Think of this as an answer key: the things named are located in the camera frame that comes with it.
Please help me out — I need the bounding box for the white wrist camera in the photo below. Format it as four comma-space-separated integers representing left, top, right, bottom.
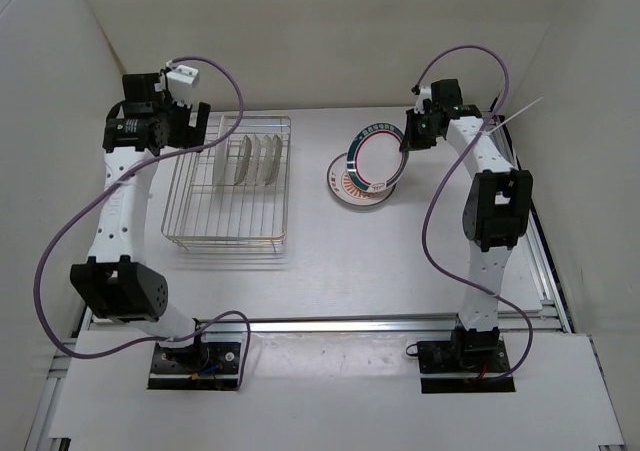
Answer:
164, 61, 199, 107
411, 85, 432, 115

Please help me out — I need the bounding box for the clear glass plate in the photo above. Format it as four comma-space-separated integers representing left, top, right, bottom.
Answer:
263, 135, 283, 185
234, 136, 253, 185
246, 135, 262, 186

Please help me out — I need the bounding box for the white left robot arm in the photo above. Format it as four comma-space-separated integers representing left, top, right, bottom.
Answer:
70, 65, 210, 371

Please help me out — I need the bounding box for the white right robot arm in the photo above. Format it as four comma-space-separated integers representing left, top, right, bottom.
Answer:
400, 79, 533, 333

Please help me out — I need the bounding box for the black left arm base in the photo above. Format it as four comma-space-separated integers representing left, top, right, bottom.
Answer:
147, 338, 243, 391

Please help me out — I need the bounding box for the green band ceramic plate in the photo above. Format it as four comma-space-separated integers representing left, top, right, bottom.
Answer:
346, 122, 408, 194

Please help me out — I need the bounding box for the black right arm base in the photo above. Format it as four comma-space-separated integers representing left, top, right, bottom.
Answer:
405, 326, 516, 394

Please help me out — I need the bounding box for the clear glass plate front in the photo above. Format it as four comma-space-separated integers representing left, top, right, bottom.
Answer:
234, 136, 253, 185

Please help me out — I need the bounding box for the aluminium mounting rail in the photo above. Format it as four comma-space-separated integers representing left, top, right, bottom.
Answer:
81, 315, 455, 334

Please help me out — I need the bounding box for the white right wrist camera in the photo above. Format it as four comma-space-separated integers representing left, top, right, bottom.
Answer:
411, 85, 432, 115

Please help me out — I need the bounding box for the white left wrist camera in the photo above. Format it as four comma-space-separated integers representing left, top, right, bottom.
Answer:
164, 61, 199, 107

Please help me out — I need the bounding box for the silver wire dish rack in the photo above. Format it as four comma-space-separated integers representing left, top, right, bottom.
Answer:
161, 115, 291, 253

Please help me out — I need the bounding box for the green rim dotted plate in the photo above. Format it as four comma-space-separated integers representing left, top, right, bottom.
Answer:
212, 115, 229, 186

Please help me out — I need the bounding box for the clear glass plate back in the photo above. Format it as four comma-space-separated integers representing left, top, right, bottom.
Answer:
263, 135, 283, 185

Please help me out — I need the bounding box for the white cable tie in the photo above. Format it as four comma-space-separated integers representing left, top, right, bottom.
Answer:
481, 96, 544, 136

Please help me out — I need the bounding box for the orange sunburst ceramic plate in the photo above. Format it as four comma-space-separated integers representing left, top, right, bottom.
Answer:
326, 153, 395, 209

